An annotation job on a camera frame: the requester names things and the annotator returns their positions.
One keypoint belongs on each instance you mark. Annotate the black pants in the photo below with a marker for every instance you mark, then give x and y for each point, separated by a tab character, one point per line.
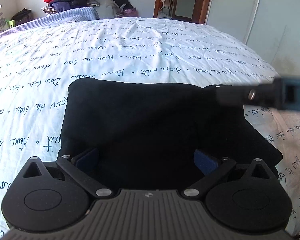
145	135

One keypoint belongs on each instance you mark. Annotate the green plastic stool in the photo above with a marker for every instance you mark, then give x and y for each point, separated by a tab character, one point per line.
11	23

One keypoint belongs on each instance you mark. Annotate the white sliding wardrobe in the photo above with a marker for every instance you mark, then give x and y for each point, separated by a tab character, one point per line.
269	27

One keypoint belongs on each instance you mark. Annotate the dark bag by wall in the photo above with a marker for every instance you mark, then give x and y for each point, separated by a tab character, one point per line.
22	16

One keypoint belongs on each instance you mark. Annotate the white script-print bed quilt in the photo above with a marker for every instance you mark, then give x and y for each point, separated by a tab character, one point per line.
39	201

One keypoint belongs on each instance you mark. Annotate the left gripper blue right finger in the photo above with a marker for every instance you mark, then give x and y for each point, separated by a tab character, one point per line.
213	170

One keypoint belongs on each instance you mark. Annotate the purple ribbed blanket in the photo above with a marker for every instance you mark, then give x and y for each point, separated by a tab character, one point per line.
72	15

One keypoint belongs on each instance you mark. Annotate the wooden door frame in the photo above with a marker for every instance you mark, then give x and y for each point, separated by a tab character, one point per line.
195	11

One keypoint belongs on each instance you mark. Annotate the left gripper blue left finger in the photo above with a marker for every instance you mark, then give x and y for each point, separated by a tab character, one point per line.
81	169

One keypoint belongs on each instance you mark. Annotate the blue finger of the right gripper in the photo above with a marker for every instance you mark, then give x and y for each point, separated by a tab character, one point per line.
260	95

